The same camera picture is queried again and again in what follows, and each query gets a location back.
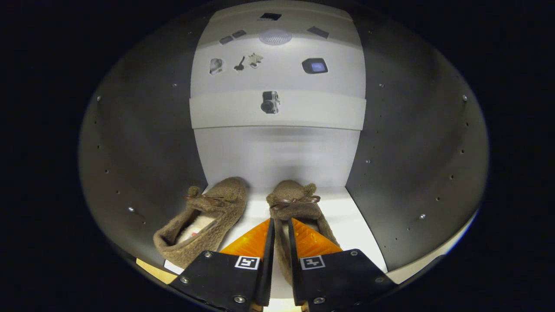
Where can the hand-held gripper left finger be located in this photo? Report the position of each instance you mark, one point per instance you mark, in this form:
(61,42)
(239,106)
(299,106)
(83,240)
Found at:
(268,260)

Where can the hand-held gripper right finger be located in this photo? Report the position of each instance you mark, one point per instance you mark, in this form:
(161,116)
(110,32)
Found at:
(294,260)

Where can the brown fuzzy shoe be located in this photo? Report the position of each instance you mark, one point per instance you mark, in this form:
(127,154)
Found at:
(295,208)
(225,203)

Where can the dark grey shoe cabinet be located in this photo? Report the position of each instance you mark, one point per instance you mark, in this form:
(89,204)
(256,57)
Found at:
(277,151)

